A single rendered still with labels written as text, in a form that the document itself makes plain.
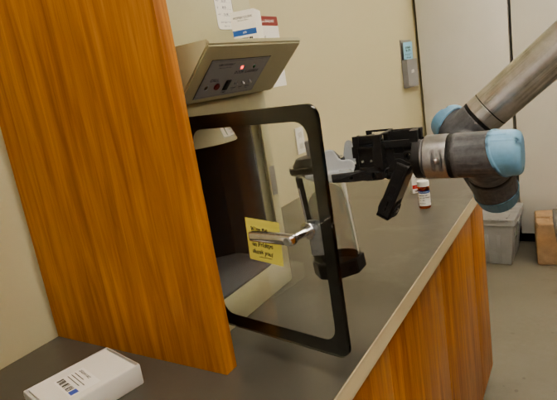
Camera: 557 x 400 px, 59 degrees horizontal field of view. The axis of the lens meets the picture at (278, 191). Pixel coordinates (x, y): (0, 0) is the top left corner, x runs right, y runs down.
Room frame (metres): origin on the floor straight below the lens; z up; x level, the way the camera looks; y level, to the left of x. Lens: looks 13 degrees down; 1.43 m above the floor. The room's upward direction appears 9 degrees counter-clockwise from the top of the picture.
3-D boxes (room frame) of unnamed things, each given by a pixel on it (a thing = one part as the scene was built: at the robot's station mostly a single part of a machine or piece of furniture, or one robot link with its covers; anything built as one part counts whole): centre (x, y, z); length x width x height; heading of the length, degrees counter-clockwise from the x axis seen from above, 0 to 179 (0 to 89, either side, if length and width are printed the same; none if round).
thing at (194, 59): (1.00, 0.04, 1.46); 0.32 x 0.11 x 0.10; 147
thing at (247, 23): (1.05, 0.01, 1.54); 0.05 x 0.05 x 0.06; 76
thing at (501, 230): (3.34, -1.34, 0.17); 0.60 x 0.42 x 0.33; 55
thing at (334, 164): (0.89, -0.10, 1.26); 0.09 x 0.03 x 0.06; 80
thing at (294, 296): (0.80, 0.04, 1.19); 0.30 x 0.01 x 0.40; 47
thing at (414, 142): (0.87, -0.21, 1.27); 0.12 x 0.08 x 0.09; 57
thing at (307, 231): (0.72, 0.01, 1.20); 0.10 x 0.05 x 0.03; 47
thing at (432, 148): (0.82, -0.27, 1.26); 0.08 x 0.05 x 0.08; 147
